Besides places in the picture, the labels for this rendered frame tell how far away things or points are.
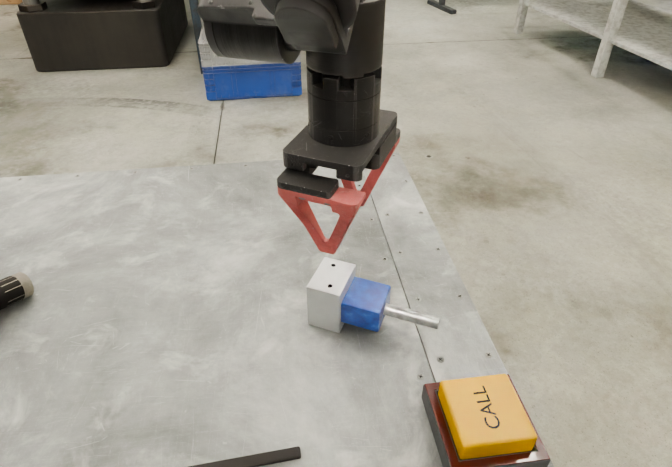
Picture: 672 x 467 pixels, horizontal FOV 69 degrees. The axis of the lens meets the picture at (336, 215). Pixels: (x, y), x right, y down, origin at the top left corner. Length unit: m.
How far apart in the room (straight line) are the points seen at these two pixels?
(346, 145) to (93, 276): 0.38
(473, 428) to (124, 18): 3.68
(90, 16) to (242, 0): 3.60
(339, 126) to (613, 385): 1.39
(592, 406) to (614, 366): 0.18
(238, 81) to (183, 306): 2.67
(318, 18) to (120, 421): 0.37
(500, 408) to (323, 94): 0.28
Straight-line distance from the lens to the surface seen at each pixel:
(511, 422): 0.44
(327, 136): 0.38
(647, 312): 1.93
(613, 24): 3.86
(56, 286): 0.65
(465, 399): 0.44
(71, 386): 0.54
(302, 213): 0.39
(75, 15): 3.97
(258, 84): 3.18
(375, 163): 0.40
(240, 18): 0.37
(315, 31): 0.29
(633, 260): 2.13
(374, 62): 0.36
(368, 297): 0.50
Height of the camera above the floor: 1.19
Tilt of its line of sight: 36 degrees down
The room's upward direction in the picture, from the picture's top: straight up
